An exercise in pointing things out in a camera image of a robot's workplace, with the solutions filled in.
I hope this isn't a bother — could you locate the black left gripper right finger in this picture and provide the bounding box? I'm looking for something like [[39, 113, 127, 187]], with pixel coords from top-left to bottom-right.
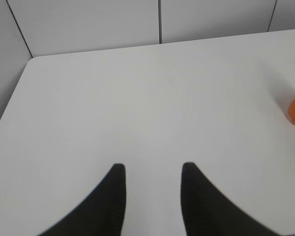
[[181, 162, 277, 236]]

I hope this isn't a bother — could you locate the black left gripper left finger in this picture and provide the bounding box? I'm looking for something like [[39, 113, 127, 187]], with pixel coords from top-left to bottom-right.
[[42, 164, 126, 236]]

